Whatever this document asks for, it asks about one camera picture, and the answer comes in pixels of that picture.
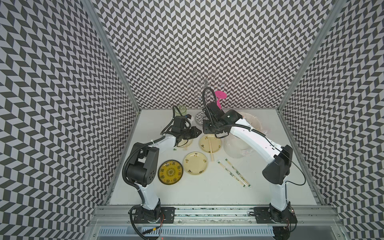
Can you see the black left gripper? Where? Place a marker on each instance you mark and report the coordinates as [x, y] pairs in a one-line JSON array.
[[195, 134]]

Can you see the cream plate near chopsticks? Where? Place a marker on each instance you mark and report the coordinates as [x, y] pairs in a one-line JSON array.
[[195, 163]]

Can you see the cream plate back right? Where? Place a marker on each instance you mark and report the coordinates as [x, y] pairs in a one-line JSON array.
[[204, 143]]

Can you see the cream plate back left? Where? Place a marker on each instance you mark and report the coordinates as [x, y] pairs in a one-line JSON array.
[[184, 143]]

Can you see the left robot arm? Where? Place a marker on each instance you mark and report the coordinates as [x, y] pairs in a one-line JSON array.
[[140, 168]]

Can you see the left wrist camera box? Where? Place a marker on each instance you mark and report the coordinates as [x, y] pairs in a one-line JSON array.
[[181, 123]]

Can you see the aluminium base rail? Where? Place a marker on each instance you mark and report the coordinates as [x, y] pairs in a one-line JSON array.
[[217, 223]]

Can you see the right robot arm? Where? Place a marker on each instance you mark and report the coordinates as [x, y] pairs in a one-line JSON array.
[[277, 157]]

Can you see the metal cup rack stand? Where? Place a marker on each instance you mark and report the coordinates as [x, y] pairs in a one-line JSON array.
[[203, 81]]

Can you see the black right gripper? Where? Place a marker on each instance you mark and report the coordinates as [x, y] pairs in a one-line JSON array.
[[207, 129]]

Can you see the green translucent cup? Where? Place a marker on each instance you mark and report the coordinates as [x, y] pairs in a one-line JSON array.
[[181, 110]]

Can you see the yellow dark patterned plate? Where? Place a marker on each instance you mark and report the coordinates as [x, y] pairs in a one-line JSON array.
[[170, 172]]

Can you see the pink plastic goblet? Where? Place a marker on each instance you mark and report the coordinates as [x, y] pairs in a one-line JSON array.
[[220, 95]]

